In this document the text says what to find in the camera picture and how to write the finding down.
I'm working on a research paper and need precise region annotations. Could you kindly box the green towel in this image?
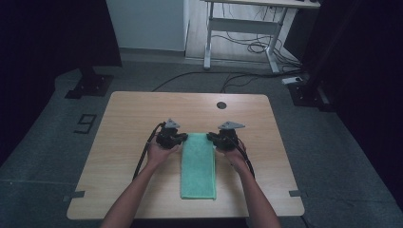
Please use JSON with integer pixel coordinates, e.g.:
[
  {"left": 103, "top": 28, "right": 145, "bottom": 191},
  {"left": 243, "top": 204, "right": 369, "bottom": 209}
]
[{"left": 179, "top": 132, "right": 218, "bottom": 200}]

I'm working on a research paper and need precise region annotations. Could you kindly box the white power strip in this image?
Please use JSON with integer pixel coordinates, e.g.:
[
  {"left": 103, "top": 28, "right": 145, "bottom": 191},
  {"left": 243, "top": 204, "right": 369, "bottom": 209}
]
[{"left": 281, "top": 76, "right": 304, "bottom": 86}]

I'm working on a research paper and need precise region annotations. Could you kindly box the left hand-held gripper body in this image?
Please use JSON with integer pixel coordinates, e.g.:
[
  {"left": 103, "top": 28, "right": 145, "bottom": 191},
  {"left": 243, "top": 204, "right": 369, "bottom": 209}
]
[{"left": 155, "top": 118, "right": 185, "bottom": 150}]

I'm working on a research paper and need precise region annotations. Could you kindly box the dark curtain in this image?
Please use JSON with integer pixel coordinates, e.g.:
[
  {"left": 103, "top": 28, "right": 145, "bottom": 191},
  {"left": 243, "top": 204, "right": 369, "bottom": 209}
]
[
  {"left": 0, "top": 0, "right": 123, "bottom": 167},
  {"left": 298, "top": 0, "right": 403, "bottom": 202}
]

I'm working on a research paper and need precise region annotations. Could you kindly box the black stand base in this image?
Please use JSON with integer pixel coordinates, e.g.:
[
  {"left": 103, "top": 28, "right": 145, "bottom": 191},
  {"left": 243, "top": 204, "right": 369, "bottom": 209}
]
[
  {"left": 287, "top": 79, "right": 337, "bottom": 112},
  {"left": 64, "top": 66, "right": 115, "bottom": 100}
]

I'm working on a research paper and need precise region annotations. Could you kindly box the hand-held gripper black cable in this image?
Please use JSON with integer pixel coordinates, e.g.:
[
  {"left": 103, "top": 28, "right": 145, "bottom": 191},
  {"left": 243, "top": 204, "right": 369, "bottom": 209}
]
[
  {"left": 131, "top": 121, "right": 166, "bottom": 181},
  {"left": 232, "top": 136, "right": 257, "bottom": 179}
]

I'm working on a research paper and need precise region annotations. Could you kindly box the right hand-held gripper black cable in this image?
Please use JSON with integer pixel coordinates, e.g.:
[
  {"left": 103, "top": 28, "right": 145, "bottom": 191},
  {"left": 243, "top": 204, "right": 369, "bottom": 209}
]
[{"left": 232, "top": 136, "right": 257, "bottom": 179}]

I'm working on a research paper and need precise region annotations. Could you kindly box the black floor tape mark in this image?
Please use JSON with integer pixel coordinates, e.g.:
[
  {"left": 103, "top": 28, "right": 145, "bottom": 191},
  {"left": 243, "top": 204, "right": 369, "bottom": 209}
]
[{"left": 73, "top": 113, "right": 98, "bottom": 135}]

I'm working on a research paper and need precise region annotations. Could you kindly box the person's left hand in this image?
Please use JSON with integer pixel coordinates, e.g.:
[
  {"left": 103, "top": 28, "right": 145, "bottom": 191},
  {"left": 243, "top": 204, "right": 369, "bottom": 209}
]
[{"left": 145, "top": 139, "right": 182, "bottom": 171}]

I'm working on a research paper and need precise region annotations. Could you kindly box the left hand-held gripper black cable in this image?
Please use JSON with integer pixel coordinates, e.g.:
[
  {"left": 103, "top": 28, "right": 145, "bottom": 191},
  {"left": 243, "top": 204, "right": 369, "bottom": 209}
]
[{"left": 131, "top": 121, "right": 166, "bottom": 181}]

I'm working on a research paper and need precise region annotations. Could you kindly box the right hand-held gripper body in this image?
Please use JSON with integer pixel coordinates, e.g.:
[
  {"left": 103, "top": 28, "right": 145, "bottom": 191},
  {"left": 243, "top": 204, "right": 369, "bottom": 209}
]
[{"left": 216, "top": 120, "right": 247, "bottom": 152}]

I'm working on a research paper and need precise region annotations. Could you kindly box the grey tape strip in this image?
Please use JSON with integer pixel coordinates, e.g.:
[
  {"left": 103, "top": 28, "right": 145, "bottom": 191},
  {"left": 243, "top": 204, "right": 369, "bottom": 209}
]
[
  {"left": 288, "top": 189, "right": 309, "bottom": 199},
  {"left": 62, "top": 190, "right": 86, "bottom": 203}
]

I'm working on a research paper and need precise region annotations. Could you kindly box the white cabinet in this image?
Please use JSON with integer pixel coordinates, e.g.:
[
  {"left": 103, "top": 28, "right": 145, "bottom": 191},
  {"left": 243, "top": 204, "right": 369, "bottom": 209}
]
[{"left": 106, "top": 0, "right": 190, "bottom": 52}]

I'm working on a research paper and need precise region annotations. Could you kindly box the person's right hand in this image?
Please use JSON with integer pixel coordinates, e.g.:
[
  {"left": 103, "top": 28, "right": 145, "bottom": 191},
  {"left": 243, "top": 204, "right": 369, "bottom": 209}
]
[{"left": 214, "top": 145, "right": 251, "bottom": 175}]

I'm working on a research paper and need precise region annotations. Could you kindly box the tangle of black cables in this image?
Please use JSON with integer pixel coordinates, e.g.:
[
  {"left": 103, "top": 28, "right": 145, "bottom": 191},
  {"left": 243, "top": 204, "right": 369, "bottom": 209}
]
[{"left": 211, "top": 3, "right": 302, "bottom": 70}]

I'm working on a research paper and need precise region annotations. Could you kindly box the long black floor cable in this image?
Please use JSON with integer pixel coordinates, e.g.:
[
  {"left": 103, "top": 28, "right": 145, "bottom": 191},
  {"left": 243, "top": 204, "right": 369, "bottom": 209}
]
[{"left": 151, "top": 70, "right": 303, "bottom": 94}]

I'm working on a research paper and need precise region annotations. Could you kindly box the white metal frame desk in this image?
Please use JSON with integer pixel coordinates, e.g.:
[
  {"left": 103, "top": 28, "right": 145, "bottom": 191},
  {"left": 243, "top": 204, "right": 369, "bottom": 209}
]
[{"left": 201, "top": 0, "right": 321, "bottom": 74}]

